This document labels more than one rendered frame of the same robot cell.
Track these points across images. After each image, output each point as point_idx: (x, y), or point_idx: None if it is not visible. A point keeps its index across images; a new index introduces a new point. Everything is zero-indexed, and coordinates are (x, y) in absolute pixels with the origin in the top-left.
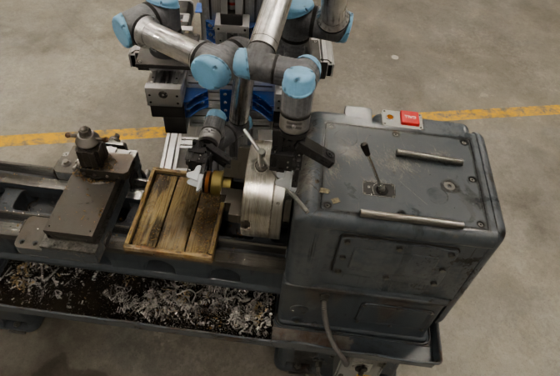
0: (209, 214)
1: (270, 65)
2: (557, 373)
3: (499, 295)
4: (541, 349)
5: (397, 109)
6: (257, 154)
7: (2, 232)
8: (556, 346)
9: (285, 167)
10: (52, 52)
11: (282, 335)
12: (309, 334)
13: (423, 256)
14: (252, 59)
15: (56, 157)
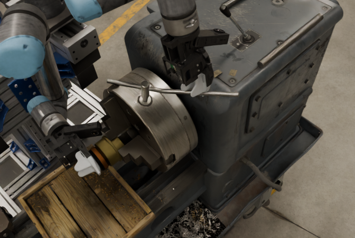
0: (110, 186)
1: None
2: (334, 89)
3: None
4: (316, 85)
5: (109, 20)
6: (130, 94)
7: None
8: (320, 77)
9: (196, 72)
10: None
11: (227, 214)
12: (241, 196)
13: (302, 64)
14: None
15: None
